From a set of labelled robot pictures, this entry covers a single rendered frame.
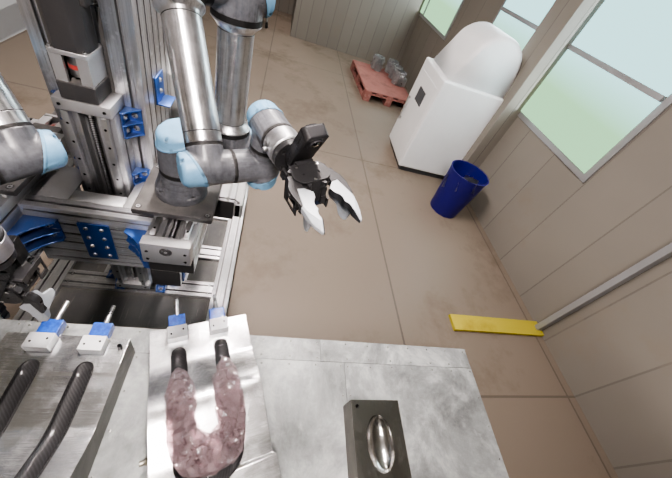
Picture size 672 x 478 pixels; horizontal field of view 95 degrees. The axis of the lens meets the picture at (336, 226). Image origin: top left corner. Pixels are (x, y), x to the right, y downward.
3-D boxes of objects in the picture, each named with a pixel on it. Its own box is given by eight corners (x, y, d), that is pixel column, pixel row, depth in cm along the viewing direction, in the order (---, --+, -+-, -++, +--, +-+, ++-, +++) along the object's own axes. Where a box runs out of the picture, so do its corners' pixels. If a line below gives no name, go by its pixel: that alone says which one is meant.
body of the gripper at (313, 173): (329, 209, 61) (303, 170, 67) (338, 176, 54) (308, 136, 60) (294, 219, 58) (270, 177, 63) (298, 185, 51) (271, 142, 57)
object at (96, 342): (105, 309, 85) (101, 299, 81) (126, 311, 86) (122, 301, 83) (82, 357, 76) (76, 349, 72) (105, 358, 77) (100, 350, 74)
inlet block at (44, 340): (59, 305, 82) (52, 295, 79) (81, 307, 84) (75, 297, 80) (29, 355, 73) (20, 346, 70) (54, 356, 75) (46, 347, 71)
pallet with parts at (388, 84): (410, 113, 485) (421, 91, 460) (358, 99, 461) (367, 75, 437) (394, 80, 570) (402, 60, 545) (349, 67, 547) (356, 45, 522)
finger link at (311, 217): (320, 250, 52) (310, 209, 57) (326, 228, 47) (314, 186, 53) (302, 252, 51) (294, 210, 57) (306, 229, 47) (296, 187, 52)
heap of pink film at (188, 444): (164, 370, 80) (161, 359, 75) (235, 353, 88) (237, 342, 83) (167, 495, 65) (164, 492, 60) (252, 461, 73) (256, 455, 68)
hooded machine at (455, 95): (396, 172, 351) (476, 26, 248) (383, 139, 397) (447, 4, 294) (454, 183, 374) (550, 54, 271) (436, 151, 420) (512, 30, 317)
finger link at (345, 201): (364, 230, 57) (329, 200, 60) (373, 209, 52) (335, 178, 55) (353, 239, 55) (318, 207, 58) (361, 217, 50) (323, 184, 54)
